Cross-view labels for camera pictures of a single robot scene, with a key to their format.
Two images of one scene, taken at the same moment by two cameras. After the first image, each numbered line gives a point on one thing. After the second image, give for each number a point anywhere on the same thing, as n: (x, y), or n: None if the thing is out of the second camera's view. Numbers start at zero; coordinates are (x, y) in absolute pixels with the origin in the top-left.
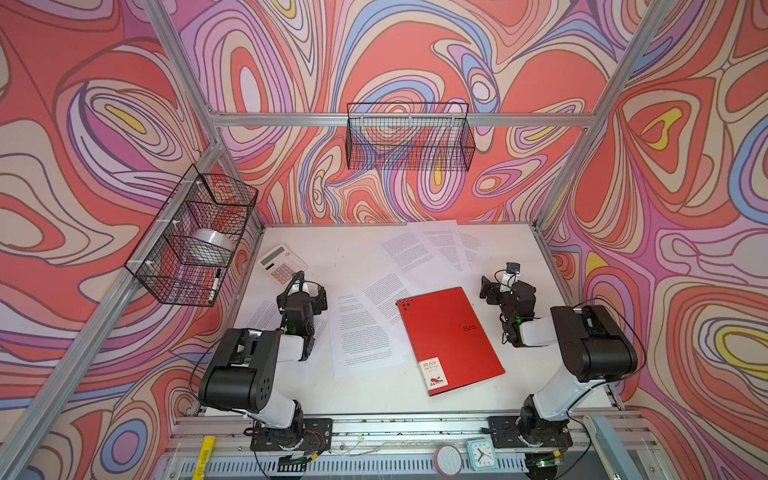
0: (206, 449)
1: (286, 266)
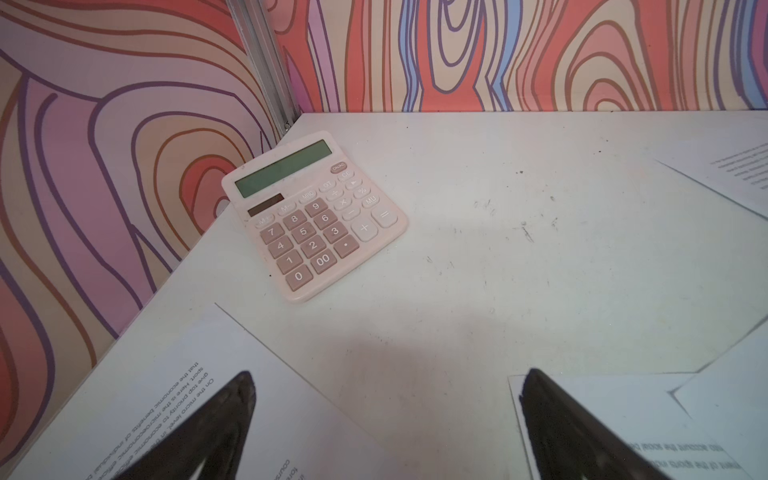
0: None
1: (313, 211)
